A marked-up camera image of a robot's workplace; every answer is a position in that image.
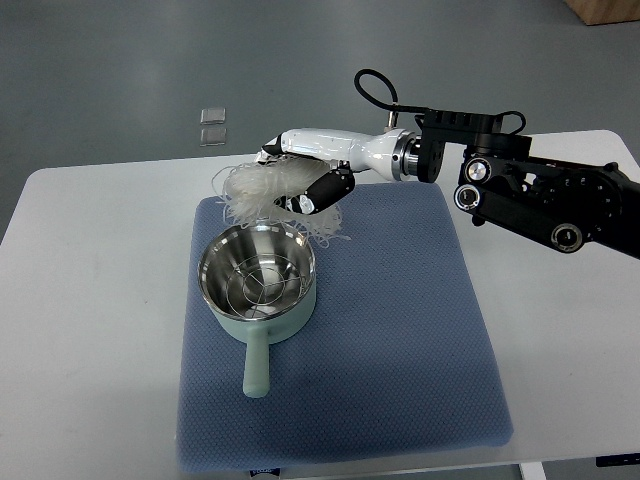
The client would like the mint green steel pot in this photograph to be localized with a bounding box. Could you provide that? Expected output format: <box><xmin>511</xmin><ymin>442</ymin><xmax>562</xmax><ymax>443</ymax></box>
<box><xmin>197</xmin><ymin>221</ymin><xmax>317</xmax><ymax>398</ymax></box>

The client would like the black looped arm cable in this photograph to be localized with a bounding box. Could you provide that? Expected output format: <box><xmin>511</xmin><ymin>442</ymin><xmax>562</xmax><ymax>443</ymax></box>
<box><xmin>353</xmin><ymin>68</ymin><xmax>527</xmax><ymax>136</ymax></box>

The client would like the wire steaming rack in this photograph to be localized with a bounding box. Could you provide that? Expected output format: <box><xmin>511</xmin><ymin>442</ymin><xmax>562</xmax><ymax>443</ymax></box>
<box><xmin>225</xmin><ymin>256</ymin><xmax>306</xmax><ymax>320</ymax></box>

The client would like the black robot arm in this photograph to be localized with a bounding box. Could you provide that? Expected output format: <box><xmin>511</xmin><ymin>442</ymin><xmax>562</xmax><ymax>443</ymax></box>
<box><xmin>403</xmin><ymin>108</ymin><xmax>639</xmax><ymax>257</ymax></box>

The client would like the wooden box corner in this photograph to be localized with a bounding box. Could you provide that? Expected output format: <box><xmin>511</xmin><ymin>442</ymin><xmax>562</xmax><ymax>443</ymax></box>
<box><xmin>565</xmin><ymin>0</ymin><xmax>639</xmax><ymax>26</ymax></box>

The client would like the upper grey floor plate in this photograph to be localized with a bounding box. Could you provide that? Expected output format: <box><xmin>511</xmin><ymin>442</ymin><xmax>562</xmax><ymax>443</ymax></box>
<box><xmin>200</xmin><ymin>107</ymin><xmax>226</xmax><ymax>125</ymax></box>

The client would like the white vermicelli bundle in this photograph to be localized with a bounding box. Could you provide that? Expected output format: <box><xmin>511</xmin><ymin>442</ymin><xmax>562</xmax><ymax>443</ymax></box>
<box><xmin>211</xmin><ymin>155</ymin><xmax>349</xmax><ymax>248</ymax></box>

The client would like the black table control panel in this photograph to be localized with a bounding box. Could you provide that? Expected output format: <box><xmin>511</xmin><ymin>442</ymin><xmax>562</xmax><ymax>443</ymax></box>
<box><xmin>595</xmin><ymin>452</ymin><xmax>640</xmax><ymax>468</ymax></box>

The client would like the blue quilted mat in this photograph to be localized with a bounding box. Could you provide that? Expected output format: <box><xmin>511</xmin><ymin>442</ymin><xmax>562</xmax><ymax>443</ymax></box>
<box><xmin>177</xmin><ymin>182</ymin><xmax>513</xmax><ymax>473</ymax></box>

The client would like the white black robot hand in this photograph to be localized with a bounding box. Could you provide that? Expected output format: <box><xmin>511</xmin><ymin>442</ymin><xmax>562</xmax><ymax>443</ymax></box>
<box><xmin>256</xmin><ymin>128</ymin><xmax>420</xmax><ymax>215</ymax></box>

